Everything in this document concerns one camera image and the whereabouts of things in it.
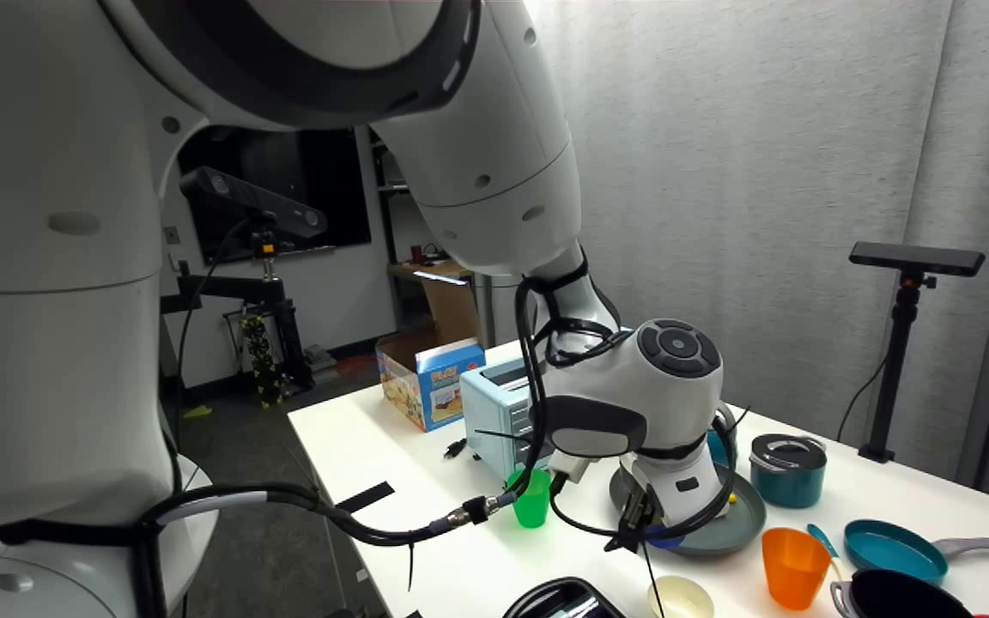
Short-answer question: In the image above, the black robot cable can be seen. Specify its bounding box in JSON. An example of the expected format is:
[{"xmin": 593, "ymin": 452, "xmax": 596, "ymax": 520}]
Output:
[{"xmin": 126, "ymin": 261, "xmax": 738, "ymax": 618}]

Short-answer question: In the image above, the teal frying pan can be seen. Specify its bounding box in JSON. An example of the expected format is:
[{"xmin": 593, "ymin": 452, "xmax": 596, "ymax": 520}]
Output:
[{"xmin": 844, "ymin": 520, "xmax": 989, "ymax": 583}]

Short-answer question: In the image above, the grey round plate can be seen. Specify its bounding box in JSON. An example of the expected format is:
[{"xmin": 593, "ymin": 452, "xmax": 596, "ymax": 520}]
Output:
[{"xmin": 607, "ymin": 468, "xmax": 767, "ymax": 560}]

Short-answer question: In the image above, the orange plastic cup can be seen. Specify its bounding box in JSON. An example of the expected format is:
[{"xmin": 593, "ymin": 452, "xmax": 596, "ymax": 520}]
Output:
[{"xmin": 761, "ymin": 529, "xmax": 831, "ymax": 611}]

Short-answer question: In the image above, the blue plastic cup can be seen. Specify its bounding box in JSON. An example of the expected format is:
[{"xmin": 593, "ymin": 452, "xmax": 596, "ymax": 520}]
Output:
[{"xmin": 644, "ymin": 524, "xmax": 686, "ymax": 551}]

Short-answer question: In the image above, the cardboard box with blue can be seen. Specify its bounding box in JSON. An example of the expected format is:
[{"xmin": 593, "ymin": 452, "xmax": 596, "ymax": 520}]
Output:
[{"xmin": 374, "ymin": 333, "xmax": 484, "ymax": 432}]

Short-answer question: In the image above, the black pot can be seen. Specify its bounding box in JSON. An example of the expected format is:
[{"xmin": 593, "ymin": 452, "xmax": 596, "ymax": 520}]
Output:
[{"xmin": 831, "ymin": 570, "xmax": 970, "ymax": 618}]

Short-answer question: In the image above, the light blue toy toaster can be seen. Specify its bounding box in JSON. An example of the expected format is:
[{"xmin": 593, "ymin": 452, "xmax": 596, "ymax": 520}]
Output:
[{"xmin": 460, "ymin": 358, "xmax": 532, "ymax": 480}]

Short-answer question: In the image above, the green plastic cup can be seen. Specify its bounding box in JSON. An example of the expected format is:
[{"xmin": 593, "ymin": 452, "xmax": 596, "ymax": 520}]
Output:
[{"xmin": 507, "ymin": 468, "xmax": 550, "ymax": 529}]

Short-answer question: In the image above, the white bowl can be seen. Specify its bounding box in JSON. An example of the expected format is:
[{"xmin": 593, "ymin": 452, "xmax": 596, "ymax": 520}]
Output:
[{"xmin": 644, "ymin": 576, "xmax": 715, "ymax": 618}]

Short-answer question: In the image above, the black camera on tripod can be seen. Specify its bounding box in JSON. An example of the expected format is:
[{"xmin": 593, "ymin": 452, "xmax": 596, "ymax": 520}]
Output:
[{"xmin": 847, "ymin": 241, "xmax": 986, "ymax": 464}]

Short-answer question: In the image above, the black plastic tray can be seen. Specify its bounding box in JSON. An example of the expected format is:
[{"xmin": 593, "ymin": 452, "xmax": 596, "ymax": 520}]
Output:
[{"xmin": 500, "ymin": 576, "xmax": 625, "ymax": 618}]

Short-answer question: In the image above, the black camera on stand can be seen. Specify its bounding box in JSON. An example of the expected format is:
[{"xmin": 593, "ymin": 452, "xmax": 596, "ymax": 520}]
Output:
[{"xmin": 160, "ymin": 167, "xmax": 326, "ymax": 388}]

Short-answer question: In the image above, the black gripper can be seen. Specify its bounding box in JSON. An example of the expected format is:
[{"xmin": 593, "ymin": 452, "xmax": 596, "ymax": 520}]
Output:
[{"xmin": 619, "ymin": 440, "xmax": 729, "ymax": 538}]

